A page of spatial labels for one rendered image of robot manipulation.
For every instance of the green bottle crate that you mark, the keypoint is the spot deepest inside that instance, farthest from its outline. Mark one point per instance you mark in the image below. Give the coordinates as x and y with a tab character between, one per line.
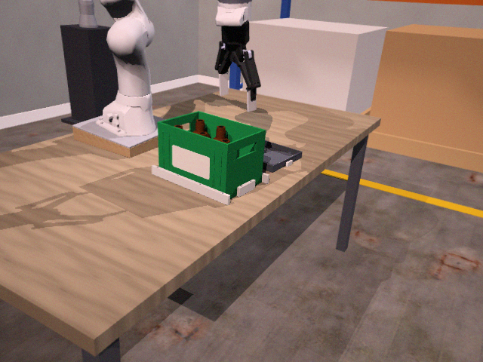
221	166

